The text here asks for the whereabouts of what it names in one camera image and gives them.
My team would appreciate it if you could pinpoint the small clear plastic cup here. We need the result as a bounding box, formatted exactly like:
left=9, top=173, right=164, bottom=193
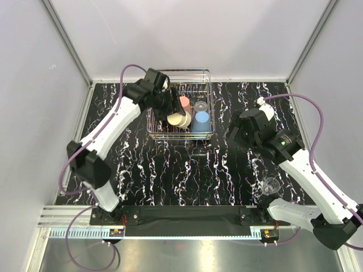
left=261, top=177, right=281, bottom=196

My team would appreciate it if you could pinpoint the black base bar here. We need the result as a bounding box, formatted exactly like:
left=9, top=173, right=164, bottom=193
left=90, top=206, right=276, bottom=238

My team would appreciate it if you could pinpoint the pink plastic cup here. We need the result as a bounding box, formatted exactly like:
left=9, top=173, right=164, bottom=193
left=179, top=96, right=191, bottom=114

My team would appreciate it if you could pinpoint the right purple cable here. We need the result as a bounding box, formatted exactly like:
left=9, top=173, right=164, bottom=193
left=263, top=93, right=363, bottom=250

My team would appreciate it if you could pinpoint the blue plastic cup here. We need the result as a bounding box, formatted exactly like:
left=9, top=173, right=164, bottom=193
left=192, top=111, right=210, bottom=133

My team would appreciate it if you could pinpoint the floor purple cable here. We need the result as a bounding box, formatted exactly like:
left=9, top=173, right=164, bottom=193
left=65, top=205, right=119, bottom=271

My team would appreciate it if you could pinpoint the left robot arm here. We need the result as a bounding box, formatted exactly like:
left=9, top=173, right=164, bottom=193
left=65, top=68, right=185, bottom=225

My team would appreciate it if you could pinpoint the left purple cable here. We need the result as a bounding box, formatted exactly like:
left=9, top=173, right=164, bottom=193
left=57, top=64, right=147, bottom=196

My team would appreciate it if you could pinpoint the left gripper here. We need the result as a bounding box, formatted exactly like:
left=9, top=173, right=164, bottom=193
left=152, top=86, right=185, bottom=121

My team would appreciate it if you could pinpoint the metal cup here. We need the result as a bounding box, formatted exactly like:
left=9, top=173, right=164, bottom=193
left=167, top=112, right=191, bottom=128

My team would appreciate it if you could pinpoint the clear faceted glass tumbler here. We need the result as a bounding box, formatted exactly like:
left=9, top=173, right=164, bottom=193
left=194, top=101, right=208, bottom=112

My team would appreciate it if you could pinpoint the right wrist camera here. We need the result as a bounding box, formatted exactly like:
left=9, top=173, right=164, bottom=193
left=256, top=97, right=275, bottom=121

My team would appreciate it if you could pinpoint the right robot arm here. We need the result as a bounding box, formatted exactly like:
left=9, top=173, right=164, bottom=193
left=223, top=105, right=362, bottom=250

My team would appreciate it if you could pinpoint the wire dish rack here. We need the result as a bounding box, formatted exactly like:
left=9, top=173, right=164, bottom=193
left=147, top=68, right=215, bottom=141

